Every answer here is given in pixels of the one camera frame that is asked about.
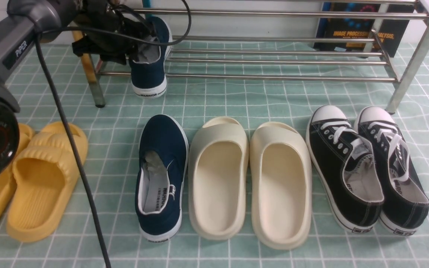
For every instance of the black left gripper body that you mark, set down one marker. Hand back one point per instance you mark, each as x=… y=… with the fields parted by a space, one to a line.
x=110 y=19

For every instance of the navy slip-on shoe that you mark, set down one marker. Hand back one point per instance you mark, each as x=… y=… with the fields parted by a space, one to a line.
x=148 y=63
x=163 y=156

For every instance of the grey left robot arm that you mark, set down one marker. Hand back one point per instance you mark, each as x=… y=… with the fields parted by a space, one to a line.
x=27 y=21

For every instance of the metal shoe rack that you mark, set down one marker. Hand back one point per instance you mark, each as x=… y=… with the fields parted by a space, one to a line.
x=373 y=54

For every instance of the teal vertical pole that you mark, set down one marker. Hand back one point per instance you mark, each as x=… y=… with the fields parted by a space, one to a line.
x=147 y=4

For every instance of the green checkered cloth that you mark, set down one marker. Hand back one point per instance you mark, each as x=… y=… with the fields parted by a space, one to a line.
x=112 y=164

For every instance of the right yellow slipper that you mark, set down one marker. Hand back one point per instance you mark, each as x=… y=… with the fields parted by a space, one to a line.
x=46 y=173

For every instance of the left cream slipper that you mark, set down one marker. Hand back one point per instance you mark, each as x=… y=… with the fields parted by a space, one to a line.
x=217 y=173

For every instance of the cream slipper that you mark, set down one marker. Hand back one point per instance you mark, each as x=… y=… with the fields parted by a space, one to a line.
x=217 y=173
x=281 y=175

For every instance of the right cream slipper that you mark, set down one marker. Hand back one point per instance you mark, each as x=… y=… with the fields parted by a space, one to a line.
x=281 y=175

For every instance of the left black canvas sneaker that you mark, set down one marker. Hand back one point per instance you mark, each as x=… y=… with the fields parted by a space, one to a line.
x=345 y=162

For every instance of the black canvas sneaker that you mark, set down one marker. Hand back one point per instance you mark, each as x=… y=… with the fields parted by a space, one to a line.
x=345 y=162
x=406 y=205

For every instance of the dark image processing book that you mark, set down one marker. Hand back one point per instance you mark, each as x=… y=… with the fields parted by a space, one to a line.
x=390 y=32

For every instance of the right black canvas sneaker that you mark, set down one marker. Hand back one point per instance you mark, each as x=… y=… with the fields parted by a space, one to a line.
x=406 y=205

